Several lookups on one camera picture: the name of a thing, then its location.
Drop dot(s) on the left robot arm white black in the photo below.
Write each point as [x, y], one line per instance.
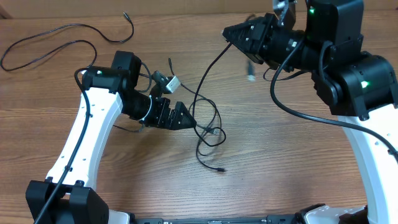
[67, 195]

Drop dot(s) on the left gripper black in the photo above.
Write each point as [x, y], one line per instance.
[163, 120]

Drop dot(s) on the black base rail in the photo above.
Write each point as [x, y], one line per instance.
[214, 221]

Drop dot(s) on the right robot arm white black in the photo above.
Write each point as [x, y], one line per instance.
[359, 88]

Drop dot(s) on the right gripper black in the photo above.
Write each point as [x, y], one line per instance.
[258, 30]

